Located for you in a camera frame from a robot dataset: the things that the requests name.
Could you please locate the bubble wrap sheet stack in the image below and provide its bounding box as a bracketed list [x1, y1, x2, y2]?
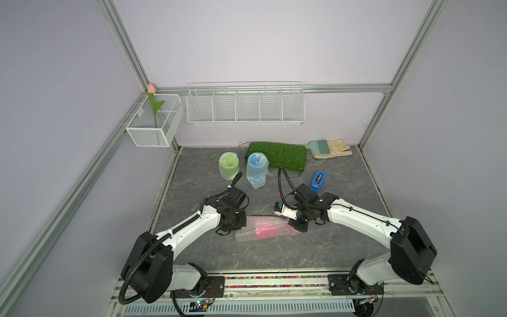
[235, 216, 300, 243]

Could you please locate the pink plastic wine glass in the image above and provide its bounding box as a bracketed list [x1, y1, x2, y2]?
[254, 223, 285, 240]

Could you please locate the blue tape dispenser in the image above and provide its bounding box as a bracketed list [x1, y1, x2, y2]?
[309, 171, 327, 194]

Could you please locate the green plastic wine glass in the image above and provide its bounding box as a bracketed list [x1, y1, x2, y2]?
[219, 152, 240, 179]

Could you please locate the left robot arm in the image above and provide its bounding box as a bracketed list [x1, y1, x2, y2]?
[118, 173, 250, 305]

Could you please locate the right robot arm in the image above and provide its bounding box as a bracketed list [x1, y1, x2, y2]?
[274, 184, 438, 295]

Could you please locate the green artificial grass mat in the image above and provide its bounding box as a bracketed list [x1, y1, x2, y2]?
[246, 141, 307, 173]

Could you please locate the beige work glove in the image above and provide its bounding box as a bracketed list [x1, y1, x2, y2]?
[306, 139, 352, 159]

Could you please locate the white vent grille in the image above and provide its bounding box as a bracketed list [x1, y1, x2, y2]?
[123, 299, 355, 316]

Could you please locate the white mesh corner basket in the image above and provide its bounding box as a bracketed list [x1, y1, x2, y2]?
[125, 93, 184, 147]

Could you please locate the artificial tulip flower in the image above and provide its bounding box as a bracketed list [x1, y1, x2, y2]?
[147, 83, 165, 128]

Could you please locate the aluminium front rail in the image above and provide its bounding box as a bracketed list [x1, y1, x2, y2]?
[202, 268, 445, 301]

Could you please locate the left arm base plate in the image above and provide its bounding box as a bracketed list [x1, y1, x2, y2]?
[175, 276, 225, 299]

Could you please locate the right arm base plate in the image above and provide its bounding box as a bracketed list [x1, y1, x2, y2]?
[327, 273, 384, 296]

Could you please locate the white wire wall basket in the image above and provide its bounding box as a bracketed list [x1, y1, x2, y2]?
[186, 81, 306, 125]

